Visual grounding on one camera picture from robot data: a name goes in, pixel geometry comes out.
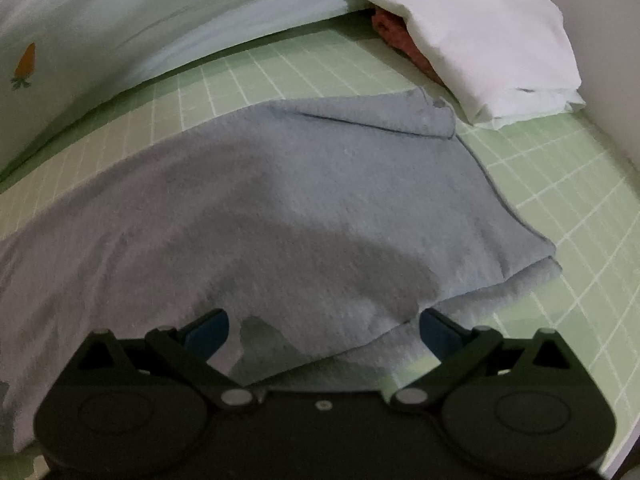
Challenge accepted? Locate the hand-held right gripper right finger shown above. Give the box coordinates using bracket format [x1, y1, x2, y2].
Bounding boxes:
[390, 308, 574, 414]

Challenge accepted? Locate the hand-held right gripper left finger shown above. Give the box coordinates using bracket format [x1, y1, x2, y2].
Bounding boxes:
[74, 308, 261, 414]

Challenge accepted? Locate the grey garment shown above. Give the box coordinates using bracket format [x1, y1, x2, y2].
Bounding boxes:
[0, 86, 564, 456]

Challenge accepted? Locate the green grid bed sheet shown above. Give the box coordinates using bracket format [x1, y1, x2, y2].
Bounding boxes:
[0, 25, 640, 480]

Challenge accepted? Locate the white pillow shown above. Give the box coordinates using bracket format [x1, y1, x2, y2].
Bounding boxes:
[337, 0, 587, 129]

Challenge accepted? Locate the red cloth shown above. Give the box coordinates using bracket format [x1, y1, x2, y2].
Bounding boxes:
[370, 6, 452, 89]

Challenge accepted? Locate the pale blue carrot print quilt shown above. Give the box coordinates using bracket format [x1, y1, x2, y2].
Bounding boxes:
[0, 0, 372, 172]

